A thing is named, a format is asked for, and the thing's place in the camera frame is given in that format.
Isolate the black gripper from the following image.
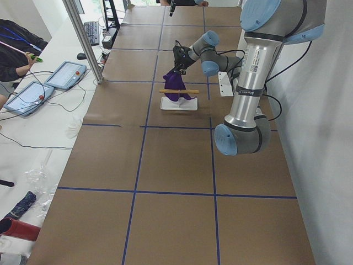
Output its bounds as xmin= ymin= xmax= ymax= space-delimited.
xmin=169 ymin=0 xmax=199 ymax=75

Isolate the crumpled clear plastic wrap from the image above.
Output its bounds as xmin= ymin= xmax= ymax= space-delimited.
xmin=25 ymin=165 xmax=59 ymax=220

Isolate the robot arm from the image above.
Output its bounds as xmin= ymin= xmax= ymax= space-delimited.
xmin=164 ymin=1 xmax=327 ymax=156

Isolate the far teach pendant tablet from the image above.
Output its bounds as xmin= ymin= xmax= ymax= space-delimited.
xmin=45 ymin=61 xmax=87 ymax=91

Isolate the white towel rack with wooden bars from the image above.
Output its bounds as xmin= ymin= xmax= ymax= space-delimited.
xmin=159 ymin=89 xmax=199 ymax=111

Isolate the purple towel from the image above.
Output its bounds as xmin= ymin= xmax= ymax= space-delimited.
xmin=163 ymin=71 xmax=194 ymax=102

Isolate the black power adapter box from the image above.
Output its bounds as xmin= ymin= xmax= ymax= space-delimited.
xmin=101 ymin=28 xmax=118 ymax=49

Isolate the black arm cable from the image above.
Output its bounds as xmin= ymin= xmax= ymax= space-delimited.
xmin=174 ymin=40 xmax=282 ymax=122

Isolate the dark blue folded umbrella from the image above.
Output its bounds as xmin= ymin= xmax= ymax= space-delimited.
xmin=4 ymin=191 xmax=36 ymax=220

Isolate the black computer mouse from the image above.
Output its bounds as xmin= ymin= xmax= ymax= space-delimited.
xmin=76 ymin=53 xmax=87 ymax=60

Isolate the seated person in black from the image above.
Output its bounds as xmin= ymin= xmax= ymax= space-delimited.
xmin=0 ymin=18 xmax=50 ymax=103

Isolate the teach pendant tablet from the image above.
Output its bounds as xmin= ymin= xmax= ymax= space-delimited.
xmin=4 ymin=81 xmax=55 ymax=116
xmin=45 ymin=61 xmax=87 ymax=91

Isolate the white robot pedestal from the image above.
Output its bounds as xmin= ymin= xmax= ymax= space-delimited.
xmin=218 ymin=72 xmax=239 ymax=97

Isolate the white crumpled tissue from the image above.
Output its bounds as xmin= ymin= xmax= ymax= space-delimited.
xmin=66 ymin=116 xmax=83 ymax=139

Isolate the aluminium frame post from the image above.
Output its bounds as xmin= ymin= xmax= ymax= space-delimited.
xmin=63 ymin=0 xmax=104 ymax=84

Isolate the black keyboard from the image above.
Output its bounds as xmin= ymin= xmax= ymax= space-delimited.
xmin=83 ymin=22 xmax=100 ymax=46

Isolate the near teach pendant tablet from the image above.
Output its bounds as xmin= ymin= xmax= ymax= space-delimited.
xmin=4 ymin=81 xmax=55 ymax=116

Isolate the red cylinder bottle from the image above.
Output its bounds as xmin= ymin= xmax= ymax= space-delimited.
xmin=1 ymin=218 xmax=41 ymax=242

